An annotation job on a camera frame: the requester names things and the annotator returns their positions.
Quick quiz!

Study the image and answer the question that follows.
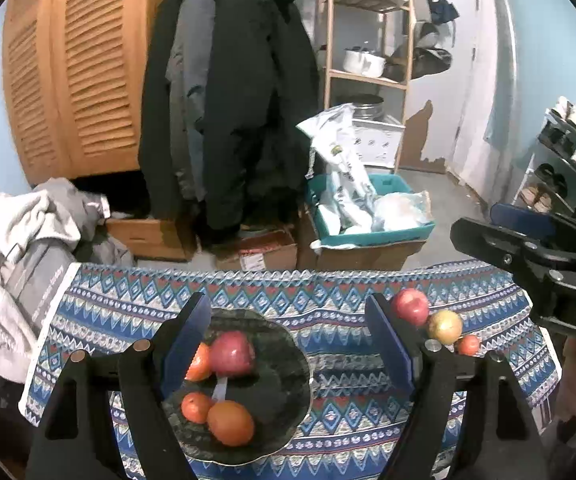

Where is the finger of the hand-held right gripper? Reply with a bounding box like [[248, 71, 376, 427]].
[[490, 202, 576, 252], [450, 216, 569, 287]]

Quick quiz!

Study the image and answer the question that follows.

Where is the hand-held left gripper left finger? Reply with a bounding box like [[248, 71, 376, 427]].
[[25, 291, 213, 480]]

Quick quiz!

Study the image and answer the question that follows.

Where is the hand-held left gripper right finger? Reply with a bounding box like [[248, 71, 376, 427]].
[[365, 292, 551, 480]]

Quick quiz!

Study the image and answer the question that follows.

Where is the small tangerine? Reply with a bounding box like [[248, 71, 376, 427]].
[[185, 342, 213, 382], [181, 392, 215, 424], [455, 335, 482, 357]]

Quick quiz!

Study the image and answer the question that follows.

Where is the large orange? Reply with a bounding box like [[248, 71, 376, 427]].
[[207, 401, 255, 447]]

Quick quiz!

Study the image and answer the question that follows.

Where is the dark green glass plate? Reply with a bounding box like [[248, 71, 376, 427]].
[[160, 308, 313, 466]]

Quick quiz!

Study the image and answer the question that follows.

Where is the yellow red apple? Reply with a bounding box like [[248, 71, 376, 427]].
[[428, 310, 463, 346]]

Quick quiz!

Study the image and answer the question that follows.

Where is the metal shoe rack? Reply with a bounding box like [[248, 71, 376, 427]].
[[512, 107, 576, 216]]

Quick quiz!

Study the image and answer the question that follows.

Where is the blue patterned tablecloth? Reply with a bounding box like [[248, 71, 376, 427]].
[[19, 260, 563, 480]]

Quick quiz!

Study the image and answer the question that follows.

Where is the large cardboard box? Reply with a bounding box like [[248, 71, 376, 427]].
[[298, 210, 427, 272]]

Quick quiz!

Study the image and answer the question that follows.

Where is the teal plastic crate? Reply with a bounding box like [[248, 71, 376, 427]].
[[307, 174, 436, 251]]

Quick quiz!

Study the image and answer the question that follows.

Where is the clear plastic bag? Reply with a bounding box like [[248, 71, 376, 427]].
[[373, 191, 433, 233]]

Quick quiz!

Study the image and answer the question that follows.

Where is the wooden drawer box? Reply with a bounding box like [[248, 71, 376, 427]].
[[105, 217, 199, 262]]

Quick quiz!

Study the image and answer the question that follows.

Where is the cardboard box with red label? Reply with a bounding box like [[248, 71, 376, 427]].
[[213, 230, 299, 272]]

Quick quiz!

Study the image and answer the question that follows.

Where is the group of shoes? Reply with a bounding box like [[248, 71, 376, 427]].
[[520, 96, 576, 213]]

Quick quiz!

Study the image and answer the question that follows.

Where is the white door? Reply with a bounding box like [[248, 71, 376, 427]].
[[398, 0, 483, 176]]

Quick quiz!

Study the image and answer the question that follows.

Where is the white lattice basket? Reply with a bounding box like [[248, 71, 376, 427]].
[[353, 115, 406, 168]]

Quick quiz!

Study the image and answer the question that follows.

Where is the dark hanging bag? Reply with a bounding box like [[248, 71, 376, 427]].
[[385, 22, 453, 83]]

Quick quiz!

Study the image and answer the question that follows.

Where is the metal pot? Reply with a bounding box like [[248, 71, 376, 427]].
[[353, 94, 385, 123]]

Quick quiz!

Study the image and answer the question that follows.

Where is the white pot with lid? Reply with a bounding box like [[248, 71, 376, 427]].
[[344, 46, 387, 78]]

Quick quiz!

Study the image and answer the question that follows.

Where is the dark folded umbrella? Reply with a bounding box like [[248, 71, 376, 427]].
[[428, 0, 461, 26]]

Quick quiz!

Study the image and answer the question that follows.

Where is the black hooded coat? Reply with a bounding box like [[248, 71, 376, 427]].
[[195, 0, 321, 246]]

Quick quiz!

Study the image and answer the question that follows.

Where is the wooden shelf unit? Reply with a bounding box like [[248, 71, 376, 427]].
[[318, 0, 416, 171]]

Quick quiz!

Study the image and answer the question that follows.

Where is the wooden louvered wardrobe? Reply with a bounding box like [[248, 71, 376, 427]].
[[2, 0, 179, 186]]

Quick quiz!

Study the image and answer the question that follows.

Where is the grey jacket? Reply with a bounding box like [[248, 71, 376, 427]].
[[165, 0, 219, 201]]

